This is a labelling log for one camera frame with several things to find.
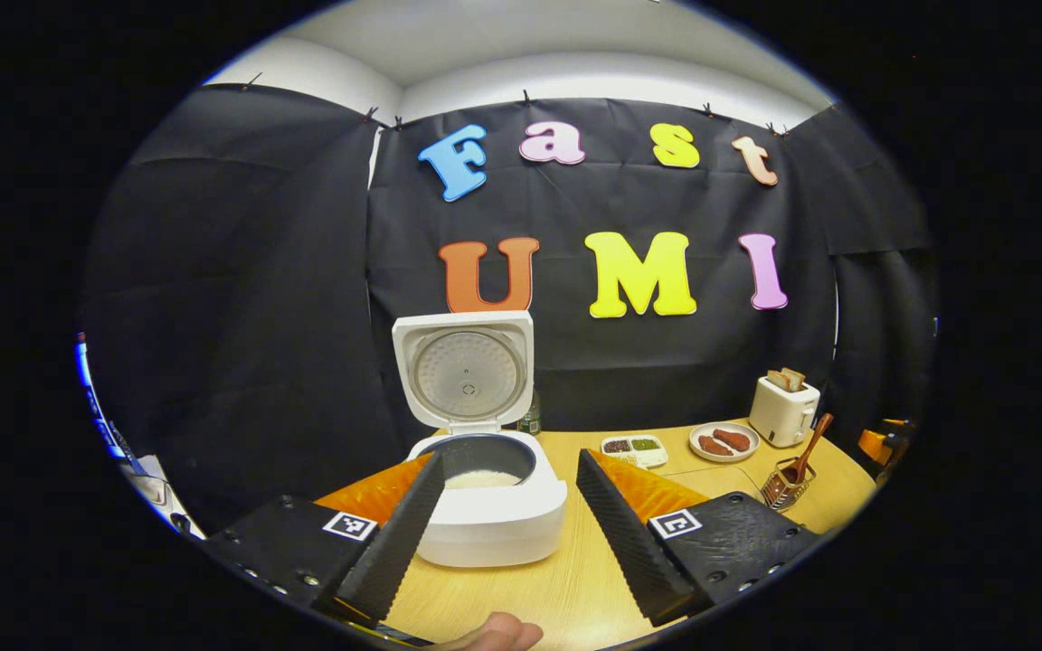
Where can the black backdrop cloth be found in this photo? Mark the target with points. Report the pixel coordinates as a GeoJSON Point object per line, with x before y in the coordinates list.
{"type": "Point", "coordinates": [259, 316]}

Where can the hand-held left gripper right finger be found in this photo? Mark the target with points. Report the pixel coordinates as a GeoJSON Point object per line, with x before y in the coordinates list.
{"type": "Point", "coordinates": [620, 533]}

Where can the white blue banner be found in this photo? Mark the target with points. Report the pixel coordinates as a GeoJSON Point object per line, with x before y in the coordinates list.
{"type": "Point", "coordinates": [96, 407]}

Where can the white rice heap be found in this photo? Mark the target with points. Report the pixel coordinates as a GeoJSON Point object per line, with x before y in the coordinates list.
{"type": "Point", "coordinates": [485, 480]}

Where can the brown wooden spoon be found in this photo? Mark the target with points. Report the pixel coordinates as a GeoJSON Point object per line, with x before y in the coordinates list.
{"type": "Point", "coordinates": [810, 448]}

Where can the toast slice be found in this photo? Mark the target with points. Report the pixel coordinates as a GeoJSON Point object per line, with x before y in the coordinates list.
{"type": "Point", "coordinates": [795, 377]}
{"type": "Point", "coordinates": [776, 380]}

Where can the white round plate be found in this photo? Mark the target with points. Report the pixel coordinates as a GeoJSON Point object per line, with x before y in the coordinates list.
{"type": "Point", "coordinates": [724, 457]}

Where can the clear plastic water bottle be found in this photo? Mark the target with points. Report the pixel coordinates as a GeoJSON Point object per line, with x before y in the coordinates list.
{"type": "Point", "coordinates": [531, 420]}

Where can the white rice cooker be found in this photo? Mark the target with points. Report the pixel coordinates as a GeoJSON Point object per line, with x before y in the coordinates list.
{"type": "Point", "coordinates": [494, 529]}

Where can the white toaster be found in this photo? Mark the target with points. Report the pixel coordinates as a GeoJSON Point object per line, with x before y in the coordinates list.
{"type": "Point", "coordinates": [781, 416]}

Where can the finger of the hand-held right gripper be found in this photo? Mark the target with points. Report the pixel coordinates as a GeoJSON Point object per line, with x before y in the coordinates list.
{"type": "Point", "coordinates": [874, 445]}

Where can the white machine with black knob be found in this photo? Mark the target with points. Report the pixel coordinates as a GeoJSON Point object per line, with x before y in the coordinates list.
{"type": "Point", "coordinates": [155, 493]}

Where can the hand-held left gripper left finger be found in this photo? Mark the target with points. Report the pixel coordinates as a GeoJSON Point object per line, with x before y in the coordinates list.
{"type": "Point", "coordinates": [394, 542]}

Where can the white divided grain dish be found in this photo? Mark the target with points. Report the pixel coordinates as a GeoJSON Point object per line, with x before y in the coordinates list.
{"type": "Point", "coordinates": [634, 452]}

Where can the brown meat piece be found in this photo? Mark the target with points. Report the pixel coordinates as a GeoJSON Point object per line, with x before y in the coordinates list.
{"type": "Point", "coordinates": [734, 439]}
{"type": "Point", "coordinates": [715, 445]}

